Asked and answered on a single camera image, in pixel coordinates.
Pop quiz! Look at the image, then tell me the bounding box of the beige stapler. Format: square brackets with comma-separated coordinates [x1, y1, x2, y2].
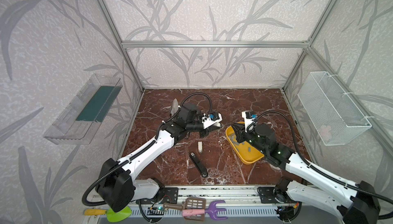
[198, 142, 203, 153]

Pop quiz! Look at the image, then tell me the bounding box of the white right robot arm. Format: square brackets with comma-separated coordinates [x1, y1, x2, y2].
[232, 123, 381, 224]

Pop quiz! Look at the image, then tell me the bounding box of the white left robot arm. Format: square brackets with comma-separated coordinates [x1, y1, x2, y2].
[94, 103, 222, 212]

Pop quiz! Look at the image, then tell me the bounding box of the yellow plastic tray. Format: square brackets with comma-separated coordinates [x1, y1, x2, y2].
[225, 122, 264, 165]

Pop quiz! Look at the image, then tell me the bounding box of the grey staple strips pile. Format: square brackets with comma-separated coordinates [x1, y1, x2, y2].
[229, 134, 251, 154]

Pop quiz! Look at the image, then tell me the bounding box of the grey toy trowel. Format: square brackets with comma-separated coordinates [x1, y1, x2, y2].
[170, 99, 179, 116]

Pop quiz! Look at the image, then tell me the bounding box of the brown toy spatula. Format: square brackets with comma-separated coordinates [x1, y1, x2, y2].
[163, 197, 206, 222]

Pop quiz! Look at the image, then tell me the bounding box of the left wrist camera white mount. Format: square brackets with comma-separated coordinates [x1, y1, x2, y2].
[202, 112, 223, 129]

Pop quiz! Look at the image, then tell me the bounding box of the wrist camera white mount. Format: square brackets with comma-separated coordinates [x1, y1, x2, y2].
[202, 112, 223, 129]
[242, 111, 257, 133]

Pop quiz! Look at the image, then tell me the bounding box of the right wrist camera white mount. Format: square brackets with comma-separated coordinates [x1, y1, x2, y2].
[242, 111, 257, 133]

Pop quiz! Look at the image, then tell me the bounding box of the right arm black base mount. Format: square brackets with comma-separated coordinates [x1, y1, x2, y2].
[257, 177, 293, 204]

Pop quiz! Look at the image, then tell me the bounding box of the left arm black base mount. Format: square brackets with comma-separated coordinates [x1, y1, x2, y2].
[139, 178, 179, 205]

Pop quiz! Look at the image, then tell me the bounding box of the white slotted cable duct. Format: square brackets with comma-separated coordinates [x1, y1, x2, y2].
[128, 207, 280, 218]

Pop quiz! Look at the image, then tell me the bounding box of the purple toy fork pink handle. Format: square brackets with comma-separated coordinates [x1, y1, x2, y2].
[182, 200, 228, 221]

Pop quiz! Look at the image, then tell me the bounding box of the white wire mesh basket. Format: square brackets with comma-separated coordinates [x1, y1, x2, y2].
[298, 71, 372, 146]

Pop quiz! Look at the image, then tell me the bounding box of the clear plastic wall bin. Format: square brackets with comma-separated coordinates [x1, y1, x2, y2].
[43, 74, 123, 145]

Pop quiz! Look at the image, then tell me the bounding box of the green toy shovel yellow handle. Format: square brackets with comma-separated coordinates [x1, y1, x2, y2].
[84, 207, 133, 223]

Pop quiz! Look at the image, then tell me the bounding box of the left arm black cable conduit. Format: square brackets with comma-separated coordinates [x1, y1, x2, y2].
[81, 92, 213, 207]

